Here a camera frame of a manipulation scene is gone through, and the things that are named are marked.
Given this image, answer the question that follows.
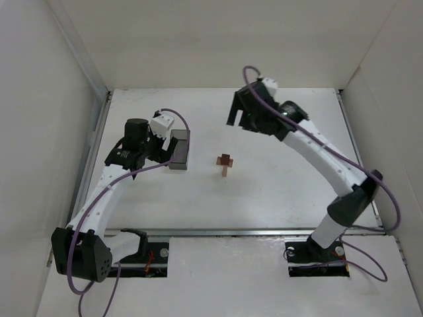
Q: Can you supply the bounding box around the smoky transparent plastic bin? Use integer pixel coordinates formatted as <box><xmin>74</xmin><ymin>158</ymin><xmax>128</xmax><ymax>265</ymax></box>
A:
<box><xmin>169</xmin><ymin>129</ymin><xmax>190</xmax><ymax>170</ymax></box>

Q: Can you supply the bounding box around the dark red wood block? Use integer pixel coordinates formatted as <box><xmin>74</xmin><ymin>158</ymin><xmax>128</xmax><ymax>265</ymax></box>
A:
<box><xmin>220</xmin><ymin>154</ymin><xmax>231</xmax><ymax>166</ymax></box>

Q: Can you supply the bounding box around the striped light wood block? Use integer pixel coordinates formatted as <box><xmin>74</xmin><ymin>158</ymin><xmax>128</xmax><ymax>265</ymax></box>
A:
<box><xmin>216</xmin><ymin>157</ymin><xmax>233</xmax><ymax>168</ymax></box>

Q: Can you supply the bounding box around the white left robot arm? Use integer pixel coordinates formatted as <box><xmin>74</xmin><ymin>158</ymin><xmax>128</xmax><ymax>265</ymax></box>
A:
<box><xmin>51</xmin><ymin>112</ymin><xmax>178</xmax><ymax>282</ymax></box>

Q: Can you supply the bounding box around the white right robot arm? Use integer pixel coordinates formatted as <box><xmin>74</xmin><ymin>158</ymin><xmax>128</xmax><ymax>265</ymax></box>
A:
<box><xmin>227</xmin><ymin>79</ymin><xmax>382</xmax><ymax>258</ymax></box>

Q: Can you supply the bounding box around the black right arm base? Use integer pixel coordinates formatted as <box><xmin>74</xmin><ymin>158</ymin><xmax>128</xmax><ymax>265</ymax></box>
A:
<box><xmin>284</xmin><ymin>240</ymin><xmax>350</xmax><ymax>277</ymax></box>

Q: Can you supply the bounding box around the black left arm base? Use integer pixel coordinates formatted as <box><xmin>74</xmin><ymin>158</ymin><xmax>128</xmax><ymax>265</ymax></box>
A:
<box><xmin>120</xmin><ymin>242</ymin><xmax>169</xmax><ymax>278</ymax></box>

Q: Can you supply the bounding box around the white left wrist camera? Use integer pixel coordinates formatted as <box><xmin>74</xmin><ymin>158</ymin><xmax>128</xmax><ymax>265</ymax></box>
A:
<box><xmin>149</xmin><ymin>111</ymin><xmax>174</xmax><ymax>139</ymax></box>

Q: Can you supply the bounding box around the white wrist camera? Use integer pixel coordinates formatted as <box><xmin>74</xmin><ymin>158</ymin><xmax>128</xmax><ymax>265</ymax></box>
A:
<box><xmin>257</xmin><ymin>76</ymin><xmax>278</xmax><ymax>98</ymax></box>
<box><xmin>149</xmin><ymin>111</ymin><xmax>174</xmax><ymax>139</ymax></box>

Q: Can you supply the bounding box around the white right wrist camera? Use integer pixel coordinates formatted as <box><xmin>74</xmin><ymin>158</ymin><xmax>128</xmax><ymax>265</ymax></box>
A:
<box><xmin>257</xmin><ymin>76</ymin><xmax>278</xmax><ymax>98</ymax></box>

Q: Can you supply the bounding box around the aluminium rail left edge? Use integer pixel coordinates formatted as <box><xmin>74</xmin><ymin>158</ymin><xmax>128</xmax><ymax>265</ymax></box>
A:
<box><xmin>64</xmin><ymin>91</ymin><xmax>113</xmax><ymax>225</ymax></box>

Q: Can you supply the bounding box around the aluminium rail edge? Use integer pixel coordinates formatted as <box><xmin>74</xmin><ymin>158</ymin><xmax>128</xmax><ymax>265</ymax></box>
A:
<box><xmin>64</xmin><ymin>91</ymin><xmax>113</xmax><ymax>225</ymax></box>
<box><xmin>336</xmin><ymin>89</ymin><xmax>363</xmax><ymax>167</ymax></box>
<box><xmin>65</xmin><ymin>227</ymin><xmax>386</xmax><ymax>238</ymax></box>

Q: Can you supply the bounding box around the aluminium rail front edge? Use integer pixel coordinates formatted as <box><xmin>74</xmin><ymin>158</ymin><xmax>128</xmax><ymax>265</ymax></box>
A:
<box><xmin>65</xmin><ymin>227</ymin><xmax>386</xmax><ymax>238</ymax></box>

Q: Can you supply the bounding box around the aluminium rail right edge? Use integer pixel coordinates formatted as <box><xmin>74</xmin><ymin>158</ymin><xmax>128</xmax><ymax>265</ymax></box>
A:
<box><xmin>336</xmin><ymin>89</ymin><xmax>363</xmax><ymax>167</ymax></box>

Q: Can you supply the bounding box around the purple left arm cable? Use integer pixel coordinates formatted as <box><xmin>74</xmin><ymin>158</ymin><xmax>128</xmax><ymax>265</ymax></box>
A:
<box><xmin>67</xmin><ymin>108</ymin><xmax>192</xmax><ymax>317</ymax></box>

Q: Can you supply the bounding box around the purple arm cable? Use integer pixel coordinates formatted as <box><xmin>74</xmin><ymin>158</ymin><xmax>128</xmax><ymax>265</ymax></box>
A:
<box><xmin>67</xmin><ymin>108</ymin><xmax>192</xmax><ymax>317</ymax></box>
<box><xmin>243</xmin><ymin>65</ymin><xmax>403</xmax><ymax>283</ymax></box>

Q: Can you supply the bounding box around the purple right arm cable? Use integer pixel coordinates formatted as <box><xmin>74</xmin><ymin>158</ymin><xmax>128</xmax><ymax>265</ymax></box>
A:
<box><xmin>243</xmin><ymin>65</ymin><xmax>403</xmax><ymax>283</ymax></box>

